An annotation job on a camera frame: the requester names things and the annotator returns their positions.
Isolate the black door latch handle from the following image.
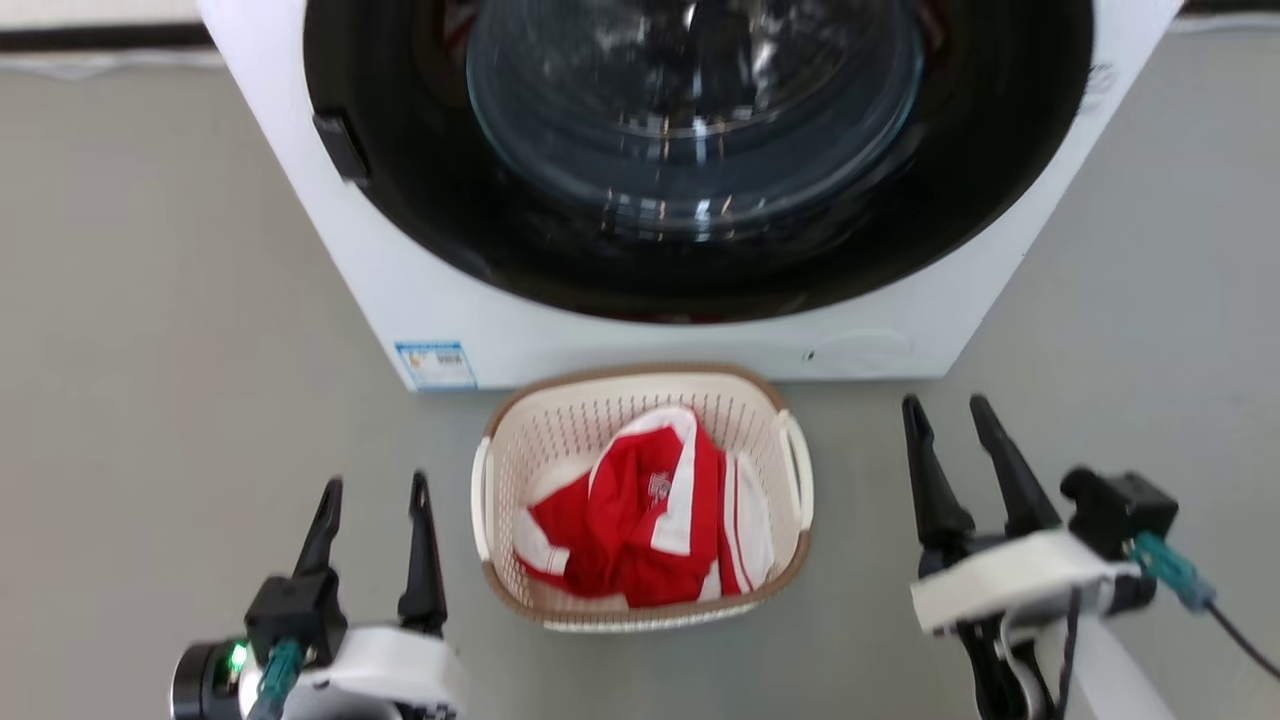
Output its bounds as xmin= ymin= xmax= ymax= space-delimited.
xmin=312 ymin=112 xmax=371 ymax=186

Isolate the small printed text label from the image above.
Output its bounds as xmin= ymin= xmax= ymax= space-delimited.
xmin=1085 ymin=62 xmax=1121 ymax=116

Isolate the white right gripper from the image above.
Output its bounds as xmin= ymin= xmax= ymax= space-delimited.
xmin=902 ymin=395 xmax=1141 ymax=636

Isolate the black round washer door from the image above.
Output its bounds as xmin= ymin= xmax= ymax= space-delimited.
xmin=303 ymin=0 xmax=1094 ymax=325

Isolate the red and white garment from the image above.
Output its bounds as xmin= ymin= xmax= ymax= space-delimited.
xmin=513 ymin=404 xmax=776 ymax=609

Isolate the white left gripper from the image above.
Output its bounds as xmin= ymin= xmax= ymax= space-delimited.
xmin=240 ymin=470 xmax=468 ymax=720

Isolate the right teal plug cable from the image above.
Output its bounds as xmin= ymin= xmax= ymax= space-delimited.
xmin=1133 ymin=530 xmax=1280 ymax=682

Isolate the teal plug cable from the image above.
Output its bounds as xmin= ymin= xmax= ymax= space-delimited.
xmin=245 ymin=640 xmax=305 ymax=720
xmin=1133 ymin=530 xmax=1280 ymax=682

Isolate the blue energy label sticker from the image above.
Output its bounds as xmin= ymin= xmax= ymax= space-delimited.
xmin=394 ymin=341 xmax=478 ymax=391

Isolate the white floor cable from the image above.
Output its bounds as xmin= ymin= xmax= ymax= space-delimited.
xmin=1170 ymin=11 xmax=1280 ymax=37
xmin=0 ymin=50 xmax=226 ymax=82

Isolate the white front-load washing machine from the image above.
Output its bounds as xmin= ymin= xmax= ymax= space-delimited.
xmin=197 ymin=0 xmax=1186 ymax=393

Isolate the round white filter cover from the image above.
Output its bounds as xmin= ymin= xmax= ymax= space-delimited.
xmin=800 ymin=328 xmax=916 ymax=377

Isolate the cream plastic laundry basket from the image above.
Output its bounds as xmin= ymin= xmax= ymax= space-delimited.
xmin=470 ymin=362 xmax=815 ymax=633

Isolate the left teal plug cable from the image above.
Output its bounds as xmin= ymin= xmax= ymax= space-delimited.
xmin=245 ymin=640 xmax=305 ymax=720

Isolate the steel washer drum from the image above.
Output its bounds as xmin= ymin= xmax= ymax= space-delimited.
xmin=466 ymin=0 xmax=926 ymax=243

